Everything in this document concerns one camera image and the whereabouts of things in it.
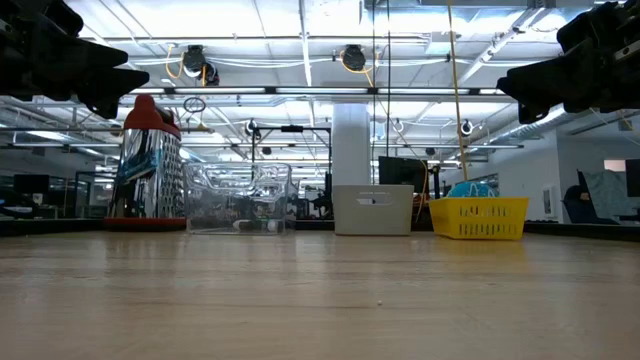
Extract yellow plastic basket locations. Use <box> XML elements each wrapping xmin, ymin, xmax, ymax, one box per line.
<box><xmin>428</xmin><ymin>195</ymin><xmax>532</xmax><ymax>241</ymax></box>

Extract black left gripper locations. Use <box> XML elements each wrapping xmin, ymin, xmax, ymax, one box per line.
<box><xmin>0</xmin><ymin>0</ymin><xmax>151</xmax><ymax>121</ymax></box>

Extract grey fabric cover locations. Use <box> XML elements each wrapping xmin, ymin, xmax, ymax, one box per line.
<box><xmin>577</xmin><ymin>168</ymin><xmax>632</xmax><ymax>225</ymax></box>

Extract black wall screen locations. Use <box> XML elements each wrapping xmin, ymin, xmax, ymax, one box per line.
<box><xmin>624</xmin><ymin>158</ymin><xmax>640</xmax><ymax>199</ymax></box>

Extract black ceiling cable reel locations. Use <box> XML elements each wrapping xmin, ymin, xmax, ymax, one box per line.
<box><xmin>341</xmin><ymin>43</ymin><xmax>368</xmax><ymax>72</ymax></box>
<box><xmin>181</xmin><ymin>43</ymin><xmax>221</xmax><ymax>87</ymax></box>

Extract steel box grater red handle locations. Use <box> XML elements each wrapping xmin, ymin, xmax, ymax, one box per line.
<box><xmin>102</xmin><ymin>93</ymin><xmax>187</xmax><ymax>233</ymax></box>

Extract black background rig frame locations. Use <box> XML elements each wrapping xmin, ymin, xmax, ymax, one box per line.
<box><xmin>249</xmin><ymin>124</ymin><xmax>335</xmax><ymax>221</ymax></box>

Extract white square pillar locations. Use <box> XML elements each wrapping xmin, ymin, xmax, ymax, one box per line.
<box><xmin>332</xmin><ymin>102</ymin><xmax>372</xmax><ymax>186</ymax></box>

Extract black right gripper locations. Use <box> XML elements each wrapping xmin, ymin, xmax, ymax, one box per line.
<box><xmin>496</xmin><ymin>0</ymin><xmax>640</xmax><ymax>126</ymax></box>

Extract black monitor screen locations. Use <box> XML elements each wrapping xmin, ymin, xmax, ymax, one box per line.
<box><xmin>377</xmin><ymin>155</ymin><xmax>427</xmax><ymax>187</ymax></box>

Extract clear plastic container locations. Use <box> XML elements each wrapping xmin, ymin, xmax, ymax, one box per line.
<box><xmin>182</xmin><ymin>160</ymin><xmax>293</xmax><ymax>236</ymax></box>

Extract grey plastic bin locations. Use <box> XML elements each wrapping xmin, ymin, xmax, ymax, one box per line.
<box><xmin>332</xmin><ymin>183</ymin><xmax>416</xmax><ymax>237</ymax></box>

